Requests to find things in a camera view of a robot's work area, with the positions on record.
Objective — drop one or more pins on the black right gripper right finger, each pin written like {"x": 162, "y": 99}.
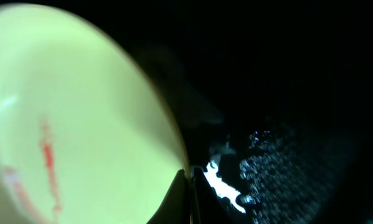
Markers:
{"x": 206, "y": 208}

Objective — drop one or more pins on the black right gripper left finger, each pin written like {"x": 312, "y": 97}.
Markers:
{"x": 176, "y": 206}

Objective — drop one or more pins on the yellow plate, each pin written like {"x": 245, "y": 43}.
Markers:
{"x": 84, "y": 135}

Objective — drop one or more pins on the black round tray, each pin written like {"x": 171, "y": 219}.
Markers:
{"x": 274, "y": 99}

